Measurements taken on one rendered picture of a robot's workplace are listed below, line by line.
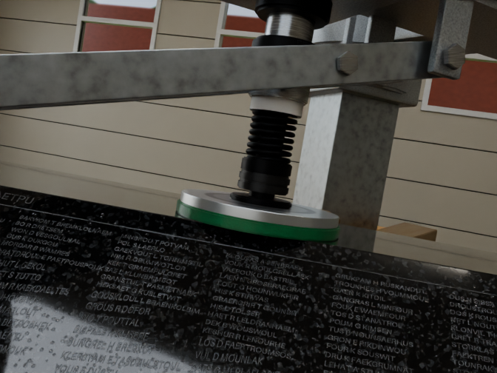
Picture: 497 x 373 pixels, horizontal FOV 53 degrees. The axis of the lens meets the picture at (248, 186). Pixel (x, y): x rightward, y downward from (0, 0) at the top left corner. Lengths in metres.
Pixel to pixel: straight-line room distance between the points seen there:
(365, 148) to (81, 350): 1.06
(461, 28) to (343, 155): 0.71
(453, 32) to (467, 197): 5.97
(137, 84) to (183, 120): 6.72
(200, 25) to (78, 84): 6.92
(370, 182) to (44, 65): 1.07
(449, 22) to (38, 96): 0.52
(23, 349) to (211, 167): 6.57
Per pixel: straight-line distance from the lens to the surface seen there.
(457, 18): 0.75
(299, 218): 0.58
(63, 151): 8.22
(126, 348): 0.53
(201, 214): 0.60
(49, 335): 0.55
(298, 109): 0.66
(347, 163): 1.41
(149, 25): 7.75
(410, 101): 1.48
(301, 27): 0.67
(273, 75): 0.61
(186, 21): 7.55
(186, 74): 0.57
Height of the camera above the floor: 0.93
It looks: 3 degrees down
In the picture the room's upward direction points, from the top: 10 degrees clockwise
